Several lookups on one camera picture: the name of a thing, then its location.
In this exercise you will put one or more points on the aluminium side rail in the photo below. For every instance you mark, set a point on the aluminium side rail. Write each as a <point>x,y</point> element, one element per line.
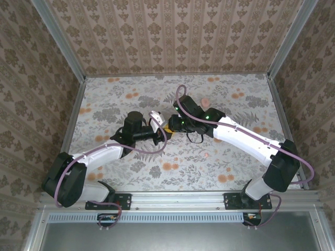
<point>69,130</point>
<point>282,117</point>

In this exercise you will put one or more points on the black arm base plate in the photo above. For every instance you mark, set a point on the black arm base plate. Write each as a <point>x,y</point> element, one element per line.
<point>231,201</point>
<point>125,201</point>

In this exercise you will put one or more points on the grey metal panel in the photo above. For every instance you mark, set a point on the grey metal panel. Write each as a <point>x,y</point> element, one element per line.
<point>170,238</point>

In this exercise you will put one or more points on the black connector box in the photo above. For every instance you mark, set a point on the black connector box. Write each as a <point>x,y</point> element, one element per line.
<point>107,218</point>
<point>252,218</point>

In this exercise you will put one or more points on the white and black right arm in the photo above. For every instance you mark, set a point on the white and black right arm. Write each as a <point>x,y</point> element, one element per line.
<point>248,138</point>

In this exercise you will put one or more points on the aluminium mounting rail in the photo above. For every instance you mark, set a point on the aluminium mounting rail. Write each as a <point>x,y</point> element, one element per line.
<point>178,201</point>

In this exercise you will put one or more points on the aluminium corner post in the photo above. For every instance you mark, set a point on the aluminium corner post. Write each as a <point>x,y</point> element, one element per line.
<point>291,39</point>
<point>60,44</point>

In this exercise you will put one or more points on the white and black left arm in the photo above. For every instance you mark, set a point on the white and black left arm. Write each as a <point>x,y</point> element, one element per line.
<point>99,157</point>

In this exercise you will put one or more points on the aluminium frame bar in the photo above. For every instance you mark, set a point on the aluminium frame bar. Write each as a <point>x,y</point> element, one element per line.
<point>35,232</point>
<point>320,235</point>

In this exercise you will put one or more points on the pink earbud charging case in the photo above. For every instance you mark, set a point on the pink earbud charging case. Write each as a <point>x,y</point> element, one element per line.
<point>205,102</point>

